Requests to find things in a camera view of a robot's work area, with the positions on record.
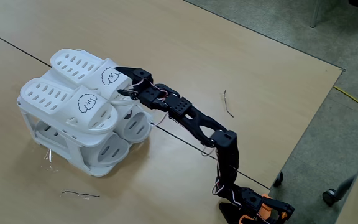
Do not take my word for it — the white dog slipper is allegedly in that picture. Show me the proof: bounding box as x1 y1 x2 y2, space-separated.
50 48 139 106
19 77 120 135

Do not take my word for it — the grey bear slipper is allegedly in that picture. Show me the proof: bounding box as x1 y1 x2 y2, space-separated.
35 120 132 167
116 107 152 144

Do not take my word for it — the white two-shelf shoe rack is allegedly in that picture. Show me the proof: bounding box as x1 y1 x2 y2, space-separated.
16 67 152 177

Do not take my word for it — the black table caster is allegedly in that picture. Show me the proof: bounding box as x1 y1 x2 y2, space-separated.
273 170 284 188

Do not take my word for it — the metal chair leg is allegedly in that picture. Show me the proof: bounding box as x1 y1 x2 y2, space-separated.
310 0 322 29

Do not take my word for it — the chair leg with caster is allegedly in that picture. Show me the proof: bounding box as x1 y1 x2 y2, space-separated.
322 175 356 207

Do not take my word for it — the yellow floor cable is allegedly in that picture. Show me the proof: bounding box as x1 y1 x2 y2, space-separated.
333 86 358 121

